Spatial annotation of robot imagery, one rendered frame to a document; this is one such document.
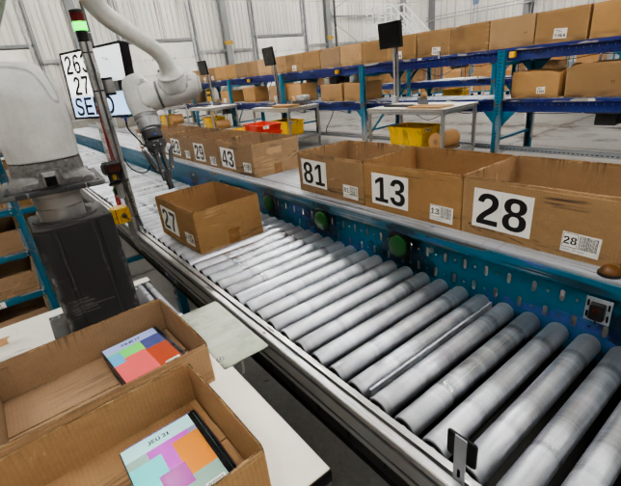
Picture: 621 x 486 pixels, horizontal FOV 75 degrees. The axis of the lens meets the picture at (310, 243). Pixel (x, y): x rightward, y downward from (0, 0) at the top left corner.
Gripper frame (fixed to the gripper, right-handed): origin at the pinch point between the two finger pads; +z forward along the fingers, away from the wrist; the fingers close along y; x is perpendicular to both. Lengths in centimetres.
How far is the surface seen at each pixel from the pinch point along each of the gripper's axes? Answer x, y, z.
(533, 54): -82, -496, -56
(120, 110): -30.5, 0.8, -39.1
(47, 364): 50, 56, 41
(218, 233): 11.0, -8.0, 26.1
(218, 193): -21.2, -26.9, 8.5
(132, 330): 49, 37, 42
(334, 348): 83, 2, 59
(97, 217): 49, 35, 12
